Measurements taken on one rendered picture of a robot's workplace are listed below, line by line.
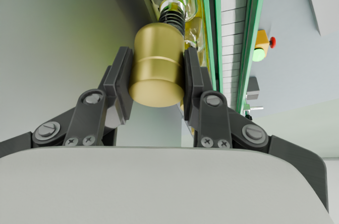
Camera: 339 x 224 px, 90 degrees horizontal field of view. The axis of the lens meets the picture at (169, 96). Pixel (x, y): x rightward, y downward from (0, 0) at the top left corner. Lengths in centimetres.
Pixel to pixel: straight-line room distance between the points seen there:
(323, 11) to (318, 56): 26
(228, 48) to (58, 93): 47
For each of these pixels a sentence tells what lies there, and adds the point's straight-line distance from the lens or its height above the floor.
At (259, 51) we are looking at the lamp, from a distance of 66.
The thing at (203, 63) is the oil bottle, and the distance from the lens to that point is 29.
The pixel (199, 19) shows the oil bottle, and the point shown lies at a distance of 26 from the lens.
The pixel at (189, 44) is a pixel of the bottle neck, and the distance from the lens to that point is 24.
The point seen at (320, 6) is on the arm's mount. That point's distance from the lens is 69.
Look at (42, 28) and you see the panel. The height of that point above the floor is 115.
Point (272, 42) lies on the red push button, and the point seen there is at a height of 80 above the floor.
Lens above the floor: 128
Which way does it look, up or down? 31 degrees down
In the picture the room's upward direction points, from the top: 176 degrees counter-clockwise
